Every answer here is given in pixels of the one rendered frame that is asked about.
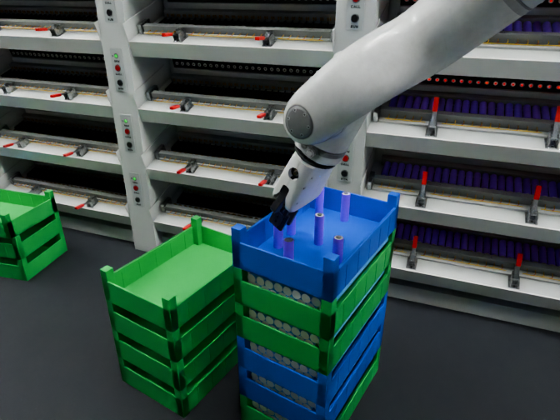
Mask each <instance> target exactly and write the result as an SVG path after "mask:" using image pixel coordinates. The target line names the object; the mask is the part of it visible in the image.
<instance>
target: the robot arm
mask: <svg viewBox="0 0 560 420"><path fill-rule="evenodd" d="M543 1H545V0H418V1H417V2H416V3H414V4H413V5H412V6H411V7H410V8H409V9H408V10H407V11H406V12H404V13H402V14H401V15H400V16H398V17H396V18H394V19H393V20H392V21H390V22H387V23H385V24H384V25H382V26H381V27H378V28H377V29H375V30H373V31H372V32H370V33H369V34H367V35H365V36H364V37H362V38H360V39H358V40H357V41H356V42H354V43H353V44H351V45H350V46H349V47H347V48H345V49H344V50H343V51H340V52H337V53H336V54H335V55H334V56H333V58H332V59H331V60H330V61H329V62H328V63H326V64H325V65H324V66H323V67H322V68H321V69H319V70H318V71H317V72H316V73H315V74H314V75H313V76H312V77H311V78H309V79H308V80H307V81H306V82H305V83H304V84H303V85H302V86H301V87H300V88H299V89H298V90H297V91H296V92H295V93H294V94H293V96H292V97H291V99H290V100H289V102H288V103H287V106H286V107H285V110H284V114H283V125H284V127H285V130H286V132H287V134H288V136H289V137H290V138H291V139H292V140H293V141H295V150H296V152H295V153H294V154H293V155H292V157H291V159H290V160H289V162H288V164H287V166H286V167H285V168H284V170H283V172H282V174H281V176H280V178H279V179H278V181H277V184H276V186H275V188H274V190H273V193H272V197H273V198H276V200H275V201H274V202H273V204H272V206H271V207H270V209H271V210H272V215H271V217H270V218H269V222H270V223H271V224H272V225H273V226H274V227H276V228H277V229H278V230H279V231H282V230H283V229H284V227H285V225H286V224H287V225H288V226H289V225H291V224H292V222H293V220H294V218H295V217H296V215H297V213H298V209H300V208H302V207H303V206H305V205H307V204H308V203H310V202H311V201H312V200H314V199H315V198H317V197H318V196H319V195H320V194H321V192H322V190H323V188H324V186H325V184H326V182H327V180H328V178H329V176H330V174H331V172H332V170H333V168H334V167H335V166H336V165H338V164H339V163H340V162H341V161H342V160H343V157H344V156H345V154H346V152H347V150H348V149H349V147H350V145H351V144H352V142H353V139H354V138H355V137H356V135H357V134H358V131H359V129H360V128H361V126H362V125H363V123H364V121H365V119H366V118H367V116H368V114H369V113H370V112H371V111H372V110H373V109H375V108H377V107H379V106H380V105H382V104H384V103H385V102H387V101H388V100H390V99H392V98H394V97H396V96H397V95H399V94H400V93H403V92H405V91H406V90H408V89H409V88H411V87H413V86H415V85H417V84H419V83H420V82H422V81H424V80H426V79H427V78H430V77H431V76H433V75H434V74H436V73H438V72H440V71H442V70H443V69H444V68H446V67H448V66H449V65H451V64H452V63H455V62H456V61H457V60H458V59H460V58H462V57H463V56H465V55H466V54H468V53H470V52H471V51H472V50H473V49H475V48H477V47H478V46H479V45H481V44H482V43H484V42H486V41H487V40H488V39H489V38H491V37H493V36H494V35H495V34H497V33H499V32H500V31H502V30H503V29H504V28H506V27H507V26H508V25H510V24H511V23H513V22H515V21H516V20H518V19H519V18H520V17H521V16H523V15H524V14H526V13H528V12H529V11H531V10H532V9H533V8H535V7H536V6H537V5H538V4H540V3H542V2H543Z"/></svg>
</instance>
